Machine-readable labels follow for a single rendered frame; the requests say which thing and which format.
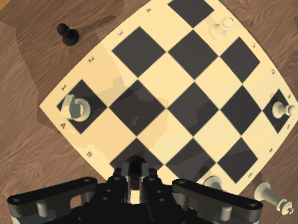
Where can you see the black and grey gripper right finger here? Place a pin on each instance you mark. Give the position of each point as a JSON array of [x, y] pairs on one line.
[[216, 206]]

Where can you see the chessboard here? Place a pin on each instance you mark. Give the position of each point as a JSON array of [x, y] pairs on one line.
[[160, 87]]

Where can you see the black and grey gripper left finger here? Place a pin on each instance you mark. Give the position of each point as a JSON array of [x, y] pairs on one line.
[[46, 204]]

